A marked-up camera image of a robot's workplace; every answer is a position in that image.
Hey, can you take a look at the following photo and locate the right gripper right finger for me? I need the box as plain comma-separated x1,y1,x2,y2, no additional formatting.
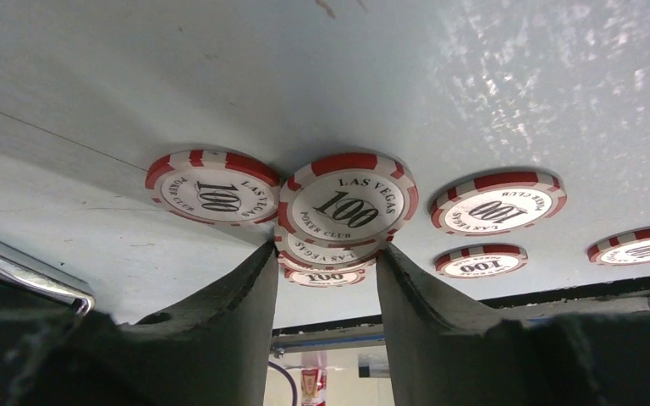
377,245,650,405

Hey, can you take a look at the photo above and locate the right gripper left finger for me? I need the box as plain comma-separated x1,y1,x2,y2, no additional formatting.
0,242,278,405

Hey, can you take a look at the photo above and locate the white red chip stack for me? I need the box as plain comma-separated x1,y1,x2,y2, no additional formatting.
144,149,650,289

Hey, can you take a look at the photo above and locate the black poker set case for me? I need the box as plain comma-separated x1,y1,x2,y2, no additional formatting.
0,241,96,315

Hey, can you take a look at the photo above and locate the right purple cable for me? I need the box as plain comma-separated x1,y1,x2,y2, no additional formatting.
267,361,300,406

